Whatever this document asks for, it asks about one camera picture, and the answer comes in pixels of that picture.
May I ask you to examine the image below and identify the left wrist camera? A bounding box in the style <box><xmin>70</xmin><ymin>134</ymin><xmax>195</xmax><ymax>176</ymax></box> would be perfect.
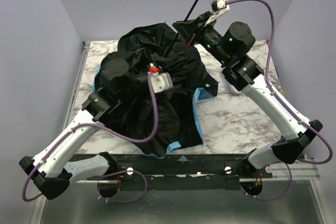
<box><xmin>148</xmin><ymin>68</ymin><xmax>173</xmax><ymax>93</ymax></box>

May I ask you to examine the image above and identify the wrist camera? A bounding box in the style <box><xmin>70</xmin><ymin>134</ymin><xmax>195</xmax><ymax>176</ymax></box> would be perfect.
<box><xmin>205</xmin><ymin>0</ymin><xmax>230</xmax><ymax>26</ymax></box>
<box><xmin>148</xmin><ymin>68</ymin><xmax>173</xmax><ymax>93</ymax></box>

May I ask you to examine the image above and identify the aluminium frame rail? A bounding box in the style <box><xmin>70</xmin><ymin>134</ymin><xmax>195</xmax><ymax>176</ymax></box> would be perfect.
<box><xmin>270</xmin><ymin>162</ymin><xmax>320</xmax><ymax>180</ymax></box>

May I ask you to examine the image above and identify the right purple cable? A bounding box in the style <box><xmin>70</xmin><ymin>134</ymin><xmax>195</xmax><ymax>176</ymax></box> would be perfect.
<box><xmin>225</xmin><ymin>0</ymin><xmax>333</xmax><ymax>200</ymax></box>

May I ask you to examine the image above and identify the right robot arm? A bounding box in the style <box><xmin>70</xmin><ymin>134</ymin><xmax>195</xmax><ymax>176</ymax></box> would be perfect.
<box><xmin>173</xmin><ymin>12</ymin><xmax>323</xmax><ymax>169</ymax></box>

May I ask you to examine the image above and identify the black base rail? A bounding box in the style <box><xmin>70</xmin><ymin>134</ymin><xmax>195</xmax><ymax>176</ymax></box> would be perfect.
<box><xmin>68</xmin><ymin>153</ymin><xmax>274</xmax><ymax>190</ymax></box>

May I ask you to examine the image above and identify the blue folding umbrella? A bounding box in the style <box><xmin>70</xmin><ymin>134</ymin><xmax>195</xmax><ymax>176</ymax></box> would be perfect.
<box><xmin>92</xmin><ymin>0</ymin><xmax>234</xmax><ymax>159</ymax></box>

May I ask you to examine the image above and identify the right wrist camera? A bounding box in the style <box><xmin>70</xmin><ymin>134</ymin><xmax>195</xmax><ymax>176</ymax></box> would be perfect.
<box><xmin>205</xmin><ymin>0</ymin><xmax>230</xmax><ymax>26</ymax></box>

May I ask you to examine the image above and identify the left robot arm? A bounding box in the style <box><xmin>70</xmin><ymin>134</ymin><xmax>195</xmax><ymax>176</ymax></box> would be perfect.
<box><xmin>19</xmin><ymin>59</ymin><xmax>159</xmax><ymax>202</ymax></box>

